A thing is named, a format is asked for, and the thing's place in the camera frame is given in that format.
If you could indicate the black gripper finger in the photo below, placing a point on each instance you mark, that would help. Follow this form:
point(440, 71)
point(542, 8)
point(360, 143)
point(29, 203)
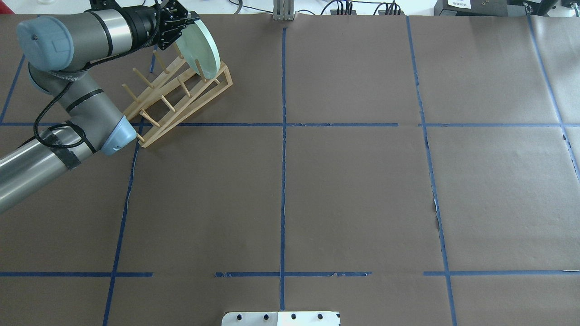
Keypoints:
point(189, 18)

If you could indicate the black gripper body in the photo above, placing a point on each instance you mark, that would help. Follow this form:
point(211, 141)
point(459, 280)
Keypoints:
point(141, 23)

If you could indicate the light green plate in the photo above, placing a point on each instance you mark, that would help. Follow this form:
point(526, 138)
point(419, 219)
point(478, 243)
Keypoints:
point(199, 49)

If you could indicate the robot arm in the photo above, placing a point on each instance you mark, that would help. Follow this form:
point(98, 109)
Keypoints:
point(81, 120)

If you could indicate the wooden dish rack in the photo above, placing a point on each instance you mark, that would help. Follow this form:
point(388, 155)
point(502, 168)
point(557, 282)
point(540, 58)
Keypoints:
point(179, 91)

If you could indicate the brown paper table cover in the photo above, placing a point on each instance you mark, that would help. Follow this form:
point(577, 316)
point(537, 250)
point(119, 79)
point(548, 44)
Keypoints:
point(406, 171)

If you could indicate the aluminium frame post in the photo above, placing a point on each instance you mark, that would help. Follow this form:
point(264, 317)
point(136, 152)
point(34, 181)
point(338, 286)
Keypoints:
point(283, 10)

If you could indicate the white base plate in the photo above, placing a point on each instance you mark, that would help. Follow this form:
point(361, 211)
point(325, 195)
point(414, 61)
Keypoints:
point(282, 318)

